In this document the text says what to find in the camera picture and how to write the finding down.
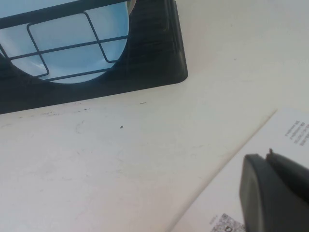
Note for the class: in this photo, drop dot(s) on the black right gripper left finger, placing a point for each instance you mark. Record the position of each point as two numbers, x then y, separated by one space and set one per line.
270 205

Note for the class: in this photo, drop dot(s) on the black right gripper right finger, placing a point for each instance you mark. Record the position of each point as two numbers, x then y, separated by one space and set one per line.
292 174

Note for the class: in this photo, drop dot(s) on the light blue plate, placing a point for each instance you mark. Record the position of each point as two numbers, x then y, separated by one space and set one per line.
65 31

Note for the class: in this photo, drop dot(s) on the yellow plate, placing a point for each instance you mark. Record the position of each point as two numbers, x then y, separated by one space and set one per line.
131 3

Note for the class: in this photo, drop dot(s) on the white printed paper sheet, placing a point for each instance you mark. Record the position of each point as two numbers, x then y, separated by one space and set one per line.
265 135

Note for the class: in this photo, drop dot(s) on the black plastic drip tray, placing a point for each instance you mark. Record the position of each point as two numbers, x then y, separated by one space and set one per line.
149 60

